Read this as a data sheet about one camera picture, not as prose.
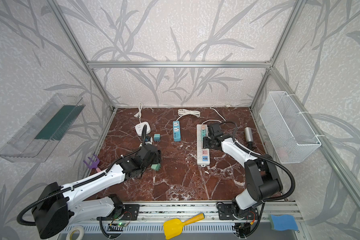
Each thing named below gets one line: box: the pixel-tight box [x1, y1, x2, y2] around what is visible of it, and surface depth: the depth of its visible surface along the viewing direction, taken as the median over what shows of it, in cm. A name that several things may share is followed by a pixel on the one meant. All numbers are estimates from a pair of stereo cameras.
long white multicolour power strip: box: [196, 124, 210, 167], surface depth 95 cm
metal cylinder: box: [244, 127, 254, 143], surface depth 103 cm
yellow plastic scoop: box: [163, 213, 205, 240], surface depth 71 cm
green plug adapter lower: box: [151, 163, 161, 172], surface depth 88 cm
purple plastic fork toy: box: [83, 154, 100, 169], surface depth 93 cm
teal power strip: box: [172, 120, 181, 142], surface depth 104 cm
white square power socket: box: [135, 121, 151, 136], surface depth 107 cm
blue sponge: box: [269, 214, 299, 231], surface depth 71 cm
